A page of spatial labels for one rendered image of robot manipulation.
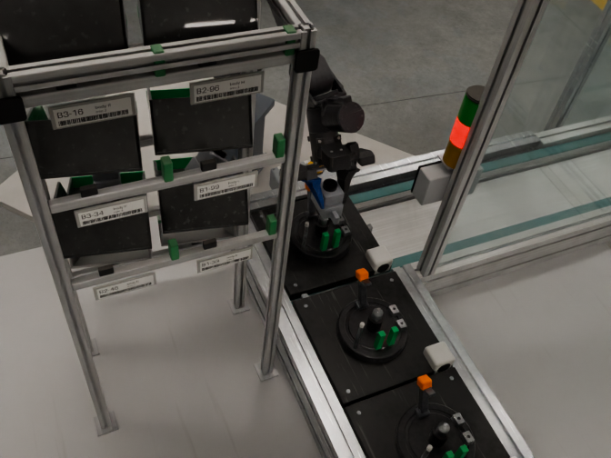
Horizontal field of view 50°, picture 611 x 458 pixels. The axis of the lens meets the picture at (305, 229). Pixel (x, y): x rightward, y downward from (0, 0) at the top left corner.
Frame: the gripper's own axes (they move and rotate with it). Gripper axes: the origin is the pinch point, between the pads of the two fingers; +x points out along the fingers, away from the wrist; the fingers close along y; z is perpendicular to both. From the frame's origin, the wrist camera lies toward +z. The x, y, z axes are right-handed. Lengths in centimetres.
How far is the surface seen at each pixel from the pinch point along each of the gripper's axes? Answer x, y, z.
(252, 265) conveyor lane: 14.7, -16.5, -9.0
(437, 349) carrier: 30.8, 9.6, 19.6
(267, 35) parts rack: -32, -25, 47
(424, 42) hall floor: -14, 162, -218
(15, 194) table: -3, -60, -53
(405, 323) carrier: 26.6, 6.5, 13.5
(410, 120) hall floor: 20, 119, -169
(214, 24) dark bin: -34, -29, 42
